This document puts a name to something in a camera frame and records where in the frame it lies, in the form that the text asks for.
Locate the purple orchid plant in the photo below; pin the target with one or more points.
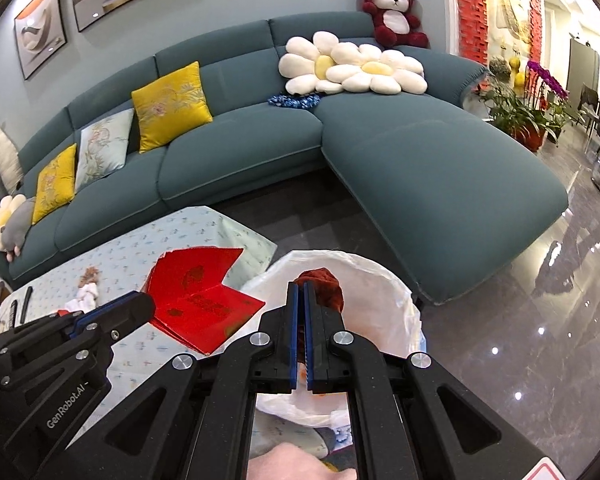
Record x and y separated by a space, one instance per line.
547 77

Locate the white tissue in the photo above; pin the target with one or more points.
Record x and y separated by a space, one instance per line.
82 301

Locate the grey plush toy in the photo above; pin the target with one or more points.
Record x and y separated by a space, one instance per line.
20 225

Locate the dark chair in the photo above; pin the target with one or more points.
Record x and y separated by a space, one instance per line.
589 102

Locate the person's leg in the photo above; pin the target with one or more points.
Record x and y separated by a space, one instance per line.
290 462

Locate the large white flower pillow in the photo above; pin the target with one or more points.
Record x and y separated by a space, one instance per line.
400 71
300 62

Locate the blue patterned cloth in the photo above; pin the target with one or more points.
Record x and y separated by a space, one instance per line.
295 101

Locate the light blue embroidered cushion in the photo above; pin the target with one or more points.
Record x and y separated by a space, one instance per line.
102 147

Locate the large yellow embroidered cushion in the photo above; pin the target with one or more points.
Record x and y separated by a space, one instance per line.
172 105

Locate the white plastic bag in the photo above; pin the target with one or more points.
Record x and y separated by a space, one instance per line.
370 300

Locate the peach dotted scrunchie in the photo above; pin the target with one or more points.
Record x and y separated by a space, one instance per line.
91 276

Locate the small white flower pillow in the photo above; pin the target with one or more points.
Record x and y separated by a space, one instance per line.
0 220

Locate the red teddy bear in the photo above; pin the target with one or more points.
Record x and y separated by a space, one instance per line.
395 19

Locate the reddish brown wrapper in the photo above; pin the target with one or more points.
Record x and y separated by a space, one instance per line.
325 285

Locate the floral light blue tablecloth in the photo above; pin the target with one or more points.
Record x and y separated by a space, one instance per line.
130 250

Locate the red paper envelope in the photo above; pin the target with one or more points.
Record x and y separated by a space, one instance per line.
200 305

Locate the red tiled mural frame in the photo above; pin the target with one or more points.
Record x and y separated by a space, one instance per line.
472 10

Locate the yellow gourd vase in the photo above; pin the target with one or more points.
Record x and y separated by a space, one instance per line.
520 76

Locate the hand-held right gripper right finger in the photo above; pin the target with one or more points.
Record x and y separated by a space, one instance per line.
308 332

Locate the framed painting with orange corner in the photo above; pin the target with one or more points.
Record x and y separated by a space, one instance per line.
40 27

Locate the teal corner sofa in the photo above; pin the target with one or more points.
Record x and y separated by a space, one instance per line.
240 155

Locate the long white plush toy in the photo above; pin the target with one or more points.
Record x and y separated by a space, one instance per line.
0 155

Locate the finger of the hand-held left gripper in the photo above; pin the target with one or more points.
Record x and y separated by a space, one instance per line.
92 321
40 327

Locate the small yellow embroidered cushion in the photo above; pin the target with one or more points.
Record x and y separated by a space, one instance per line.
55 182

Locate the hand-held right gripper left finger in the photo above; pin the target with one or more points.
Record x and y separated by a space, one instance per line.
294 332

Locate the green potted plant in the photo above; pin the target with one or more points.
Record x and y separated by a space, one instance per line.
515 110

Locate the grey folding screen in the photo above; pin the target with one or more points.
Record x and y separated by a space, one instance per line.
582 67

